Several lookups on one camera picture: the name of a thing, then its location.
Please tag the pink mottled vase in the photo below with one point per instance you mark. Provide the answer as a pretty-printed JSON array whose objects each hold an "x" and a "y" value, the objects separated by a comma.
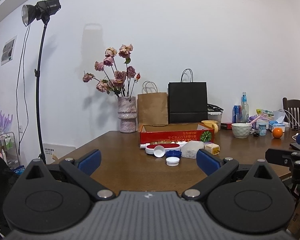
[{"x": 126, "y": 115}]

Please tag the purple plastic bowl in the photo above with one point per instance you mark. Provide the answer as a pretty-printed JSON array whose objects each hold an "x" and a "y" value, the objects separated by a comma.
[{"x": 253, "y": 118}]

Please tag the blue tissue box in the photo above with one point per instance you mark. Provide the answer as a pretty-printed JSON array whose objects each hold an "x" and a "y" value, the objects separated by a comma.
[{"x": 277, "y": 123}]

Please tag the white bottle cap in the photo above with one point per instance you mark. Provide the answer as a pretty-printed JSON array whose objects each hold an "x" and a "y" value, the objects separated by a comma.
[
  {"x": 159, "y": 152},
  {"x": 172, "y": 161}
]

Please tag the white bowl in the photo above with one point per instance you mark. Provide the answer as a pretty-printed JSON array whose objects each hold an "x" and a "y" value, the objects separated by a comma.
[{"x": 241, "y": 130}]

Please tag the red and white tray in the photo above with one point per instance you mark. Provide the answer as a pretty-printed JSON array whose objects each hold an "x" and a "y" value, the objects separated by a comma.
[{"x": 165, "y": 145}]

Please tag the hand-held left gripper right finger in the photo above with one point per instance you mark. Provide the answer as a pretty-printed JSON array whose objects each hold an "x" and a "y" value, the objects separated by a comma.
[{"x": 207, "y": 163}]

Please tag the small red and black box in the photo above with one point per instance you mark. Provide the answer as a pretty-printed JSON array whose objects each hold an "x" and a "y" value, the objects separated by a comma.
[{"x": 226, "y": 125}]

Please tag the cream charger plug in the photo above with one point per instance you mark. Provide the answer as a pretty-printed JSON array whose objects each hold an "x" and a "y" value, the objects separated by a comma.
[{"x": 211, "y": 148}]

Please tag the black studio light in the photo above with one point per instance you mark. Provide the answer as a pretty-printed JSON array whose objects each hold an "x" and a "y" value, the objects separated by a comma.
[{"x": 41, "y": 8}]

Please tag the orange fruit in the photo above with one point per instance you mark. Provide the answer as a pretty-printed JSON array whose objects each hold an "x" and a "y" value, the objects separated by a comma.
[{"x": 277, "y": 133}]

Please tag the red cardboard box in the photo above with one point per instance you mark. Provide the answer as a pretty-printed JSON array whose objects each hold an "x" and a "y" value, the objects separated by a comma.
[{"x": 175, "y": 136}]

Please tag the yellow mug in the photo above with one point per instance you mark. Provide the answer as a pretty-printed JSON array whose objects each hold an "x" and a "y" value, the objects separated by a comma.
[{"x": 210, "y": 125}]

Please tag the translucent plastic container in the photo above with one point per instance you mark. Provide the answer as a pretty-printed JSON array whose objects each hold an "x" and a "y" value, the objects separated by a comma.
[{"x": 191, "y": 150}]

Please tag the blue ridged cap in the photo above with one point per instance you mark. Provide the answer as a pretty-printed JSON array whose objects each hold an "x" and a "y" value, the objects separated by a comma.
[{"x": 173, "y": 153}]

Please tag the black paper bag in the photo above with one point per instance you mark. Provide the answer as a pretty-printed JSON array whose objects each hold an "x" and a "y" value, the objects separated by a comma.
[{"x": 187, "y": 102}]

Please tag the small white yogurt cup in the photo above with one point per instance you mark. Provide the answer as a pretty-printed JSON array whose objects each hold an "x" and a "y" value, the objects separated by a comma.
[{"x": 262, "y": 128}]

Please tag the dark wooden chair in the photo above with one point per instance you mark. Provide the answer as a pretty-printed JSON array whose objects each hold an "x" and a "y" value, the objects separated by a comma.
[{"x": 296, "y": 112}]

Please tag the purple coral ornament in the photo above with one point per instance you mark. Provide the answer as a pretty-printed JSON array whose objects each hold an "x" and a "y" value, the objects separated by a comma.
[{"x": 3, "y": 118}]

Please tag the clear container with black lid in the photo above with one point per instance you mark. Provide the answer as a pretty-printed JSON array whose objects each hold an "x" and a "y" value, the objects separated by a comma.
[{"x": 214, "y": 116}]

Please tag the brown paper bag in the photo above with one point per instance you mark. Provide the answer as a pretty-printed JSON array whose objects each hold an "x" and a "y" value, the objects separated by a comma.
[{"x": 152, "y": 108}]

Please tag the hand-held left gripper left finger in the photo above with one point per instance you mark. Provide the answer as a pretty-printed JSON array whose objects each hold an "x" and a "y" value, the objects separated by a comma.
[{"x": 90, "y": 161}]

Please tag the blue drink can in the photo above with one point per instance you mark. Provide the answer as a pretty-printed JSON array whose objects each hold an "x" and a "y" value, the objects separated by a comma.
[{"x": 236, "y": 112}]

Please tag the white wall socket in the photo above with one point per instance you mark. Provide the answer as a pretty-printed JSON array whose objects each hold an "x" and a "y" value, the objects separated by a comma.
[{"x": 20, "y": 129}]

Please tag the dried pink roses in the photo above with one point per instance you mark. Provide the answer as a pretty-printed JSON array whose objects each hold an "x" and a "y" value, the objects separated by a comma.
[{"x": 117, "y": 76}]

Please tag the wall poster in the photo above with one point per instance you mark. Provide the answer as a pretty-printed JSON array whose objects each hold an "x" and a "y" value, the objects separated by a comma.
[{"x": 8, "y": 50}]

